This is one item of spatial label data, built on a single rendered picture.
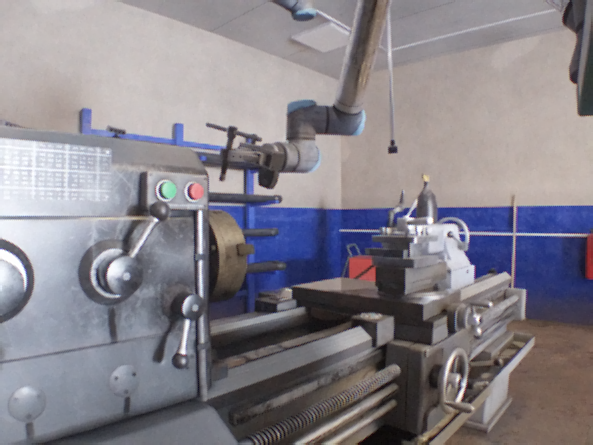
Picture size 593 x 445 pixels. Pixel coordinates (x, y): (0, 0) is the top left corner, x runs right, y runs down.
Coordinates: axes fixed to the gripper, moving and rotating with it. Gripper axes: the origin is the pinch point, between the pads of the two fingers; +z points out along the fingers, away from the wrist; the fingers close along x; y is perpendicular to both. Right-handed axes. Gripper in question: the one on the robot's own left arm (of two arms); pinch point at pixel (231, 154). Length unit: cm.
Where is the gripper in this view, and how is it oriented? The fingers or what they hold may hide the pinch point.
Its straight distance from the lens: 107.3
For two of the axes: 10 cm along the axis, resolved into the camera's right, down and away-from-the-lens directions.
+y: 2.1, -9.4, -2.7
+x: 7.5, 3.3, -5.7
